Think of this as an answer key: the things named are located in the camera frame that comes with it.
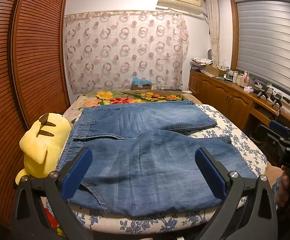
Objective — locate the brown louvered wardrobe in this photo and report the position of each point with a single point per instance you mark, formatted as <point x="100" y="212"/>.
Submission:
<point x="29" y="55"/>

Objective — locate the blue crumpled cloth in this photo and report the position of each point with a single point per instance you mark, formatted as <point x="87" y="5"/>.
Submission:
<point x="140" y="80"/>

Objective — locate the pink tissue pack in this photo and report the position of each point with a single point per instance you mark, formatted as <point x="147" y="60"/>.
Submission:
<point x="248" y="89"/>

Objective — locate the circle patterned curtain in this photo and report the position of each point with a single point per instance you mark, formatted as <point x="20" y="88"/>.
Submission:
<point x="124" y="50"/>

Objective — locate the beige tied curtain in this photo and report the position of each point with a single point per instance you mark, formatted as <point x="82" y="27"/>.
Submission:
<point x="213" y="25"/>

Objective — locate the colourful flower blanket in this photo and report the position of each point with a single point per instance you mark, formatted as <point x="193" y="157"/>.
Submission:
<point x="109" y="97"/>

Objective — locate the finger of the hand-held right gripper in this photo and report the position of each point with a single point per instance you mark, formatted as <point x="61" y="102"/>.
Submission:
<point x="280" y="128"/>
<point x="262" y="133"/>

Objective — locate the black handheld device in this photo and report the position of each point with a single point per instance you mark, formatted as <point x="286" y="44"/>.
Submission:
<point x="277" y="100"/>
<point x="262" y="92"/>

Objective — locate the yellow plush toy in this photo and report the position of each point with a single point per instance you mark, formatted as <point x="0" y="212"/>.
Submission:
<point x="44" y="140"/>

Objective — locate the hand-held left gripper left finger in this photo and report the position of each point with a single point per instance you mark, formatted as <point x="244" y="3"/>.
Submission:
<point x="76" y="173"/>

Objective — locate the grey window blind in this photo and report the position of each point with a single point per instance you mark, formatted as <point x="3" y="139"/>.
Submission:
<point x="270" y="42"/>

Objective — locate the person's right hand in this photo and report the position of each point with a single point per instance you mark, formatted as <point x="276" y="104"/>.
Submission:
<point x="283" y="191"/>

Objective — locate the wooden sideboard cabinet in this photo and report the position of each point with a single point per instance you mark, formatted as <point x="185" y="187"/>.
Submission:
<point x="225" y="95"/>

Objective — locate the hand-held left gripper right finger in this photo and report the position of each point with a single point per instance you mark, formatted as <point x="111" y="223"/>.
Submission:
<point x="210" y="175"/>

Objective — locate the open cardboard box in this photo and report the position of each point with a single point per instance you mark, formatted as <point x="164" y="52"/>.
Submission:
<point x="216" y="70"/>

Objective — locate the small cardboard box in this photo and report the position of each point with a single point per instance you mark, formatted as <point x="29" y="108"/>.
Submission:
<point x="141" y="87"/>

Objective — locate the stack of patterned papers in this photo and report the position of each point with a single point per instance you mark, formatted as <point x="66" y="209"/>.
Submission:
<point x="201" y="61"/>

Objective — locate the blue denim pants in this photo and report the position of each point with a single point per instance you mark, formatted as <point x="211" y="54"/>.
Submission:
<point x="147" y="160"/>

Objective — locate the white blue floral bed sheet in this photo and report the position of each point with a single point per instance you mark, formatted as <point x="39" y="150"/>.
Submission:
<point x="235" y="128"/>

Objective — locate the pink bottle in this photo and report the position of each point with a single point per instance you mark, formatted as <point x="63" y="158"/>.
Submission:
<point x="246" y="78"/>

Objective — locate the white air conditioner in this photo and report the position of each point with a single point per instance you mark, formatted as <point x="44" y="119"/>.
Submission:
<point x="178" y="1"/>

